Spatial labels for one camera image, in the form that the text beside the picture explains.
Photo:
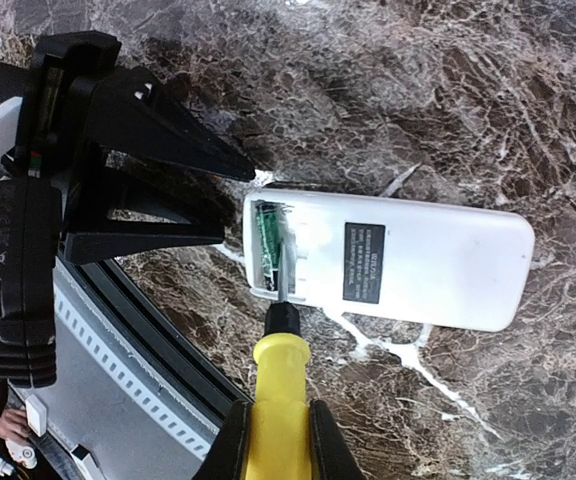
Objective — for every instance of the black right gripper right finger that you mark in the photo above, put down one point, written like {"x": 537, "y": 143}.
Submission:
{"x": 331, "y": 457}

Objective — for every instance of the green AA battery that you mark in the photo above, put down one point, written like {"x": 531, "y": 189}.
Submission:
{"x": 272, "y": 234}

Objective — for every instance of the white slotted cable duct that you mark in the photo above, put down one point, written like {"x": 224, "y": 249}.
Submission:
{"x": 129, "y": 370}

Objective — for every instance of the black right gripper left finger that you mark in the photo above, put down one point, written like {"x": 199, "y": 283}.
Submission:
{"x": 228, "y": 455}

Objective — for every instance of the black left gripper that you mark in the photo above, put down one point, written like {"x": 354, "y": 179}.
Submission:
{"x": 76, "y": 106}

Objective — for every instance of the yellow handled screwdriver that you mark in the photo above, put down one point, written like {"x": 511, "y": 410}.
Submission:
{"x": 279, "y": 446}

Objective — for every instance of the white remote control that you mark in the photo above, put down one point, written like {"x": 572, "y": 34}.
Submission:
{"x": 428, "y": 263}

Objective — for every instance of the black front table rail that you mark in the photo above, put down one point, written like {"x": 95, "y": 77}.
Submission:
{"x": 166, "y": 351}

